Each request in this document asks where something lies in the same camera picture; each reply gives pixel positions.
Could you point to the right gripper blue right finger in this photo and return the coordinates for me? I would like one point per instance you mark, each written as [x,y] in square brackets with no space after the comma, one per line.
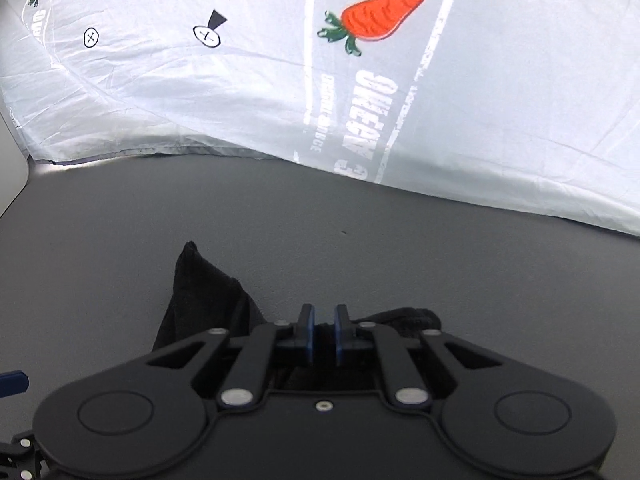
[377,337]

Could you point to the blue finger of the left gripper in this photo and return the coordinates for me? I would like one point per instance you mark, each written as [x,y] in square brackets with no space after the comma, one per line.
[12,383]

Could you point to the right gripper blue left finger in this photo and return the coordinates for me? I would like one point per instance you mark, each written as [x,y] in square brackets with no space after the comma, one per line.
[278,342]

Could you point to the black knit sweater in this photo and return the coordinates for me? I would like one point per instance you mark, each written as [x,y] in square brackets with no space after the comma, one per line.
[204,297]

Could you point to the white carrot print storage bag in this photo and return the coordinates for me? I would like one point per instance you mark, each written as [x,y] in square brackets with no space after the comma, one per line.
[530,105]

